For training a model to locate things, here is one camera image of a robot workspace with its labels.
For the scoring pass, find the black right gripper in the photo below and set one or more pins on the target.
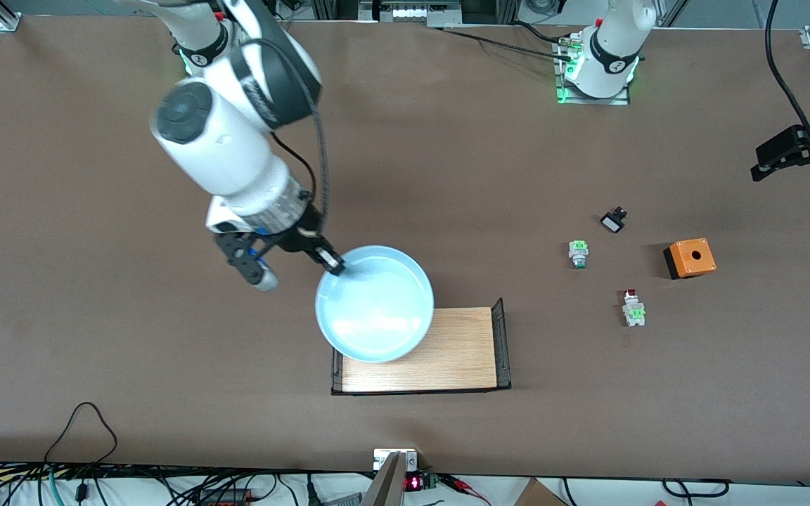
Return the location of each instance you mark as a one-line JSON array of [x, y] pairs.
[[299, 239]]

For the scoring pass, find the light blue round plate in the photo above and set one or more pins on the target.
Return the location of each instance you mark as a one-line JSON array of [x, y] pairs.
[[377, 309]]

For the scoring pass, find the red push button switch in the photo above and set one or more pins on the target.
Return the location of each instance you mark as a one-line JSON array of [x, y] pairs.
[[633, 313]]

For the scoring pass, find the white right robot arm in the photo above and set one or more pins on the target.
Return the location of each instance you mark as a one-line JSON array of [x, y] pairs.
[[222, 147]]

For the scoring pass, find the red digit display module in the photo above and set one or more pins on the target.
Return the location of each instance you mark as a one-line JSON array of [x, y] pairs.
[[415, 483]]

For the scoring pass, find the silver device with lights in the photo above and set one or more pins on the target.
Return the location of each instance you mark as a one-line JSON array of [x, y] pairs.
[[408, 13]]

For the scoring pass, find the black red power strip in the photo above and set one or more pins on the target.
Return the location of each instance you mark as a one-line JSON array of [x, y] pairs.
[[226, 497]]

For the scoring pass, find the brown cardboard piece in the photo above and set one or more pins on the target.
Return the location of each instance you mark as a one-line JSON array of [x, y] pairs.
[[538, 495]]

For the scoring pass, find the orange button enclosure box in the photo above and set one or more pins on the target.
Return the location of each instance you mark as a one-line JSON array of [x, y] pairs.
[[693, 261]]

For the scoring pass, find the small black switch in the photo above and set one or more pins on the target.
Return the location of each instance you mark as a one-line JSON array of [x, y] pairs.
[[613, 223]]

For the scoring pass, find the silver pole mounting bracket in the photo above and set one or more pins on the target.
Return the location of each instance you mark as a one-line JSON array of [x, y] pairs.
[[381, 458]]

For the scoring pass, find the grey camera pole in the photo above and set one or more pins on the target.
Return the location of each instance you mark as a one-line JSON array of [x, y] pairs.
[[385, 485]]

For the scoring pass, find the green push button switch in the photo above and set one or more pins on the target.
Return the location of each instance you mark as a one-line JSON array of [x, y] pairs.
[[578, 251]]

